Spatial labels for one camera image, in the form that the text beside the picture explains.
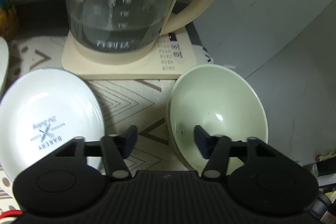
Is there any small pale green bowl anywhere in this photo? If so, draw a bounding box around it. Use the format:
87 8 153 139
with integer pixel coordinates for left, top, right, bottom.
166 64 269 172

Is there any white bakery print plate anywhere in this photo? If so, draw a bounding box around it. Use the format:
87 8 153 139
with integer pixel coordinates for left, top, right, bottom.
1 68 105 181

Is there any white sweet print plate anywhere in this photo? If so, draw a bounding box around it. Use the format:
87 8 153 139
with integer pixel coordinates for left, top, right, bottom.
0 37 9 96

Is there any cream kettle base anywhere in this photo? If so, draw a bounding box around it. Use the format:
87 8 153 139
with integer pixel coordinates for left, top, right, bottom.
62 27 212 80

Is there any orange juice bottle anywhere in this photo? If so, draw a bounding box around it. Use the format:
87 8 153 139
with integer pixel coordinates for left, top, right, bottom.
1 0 19 41

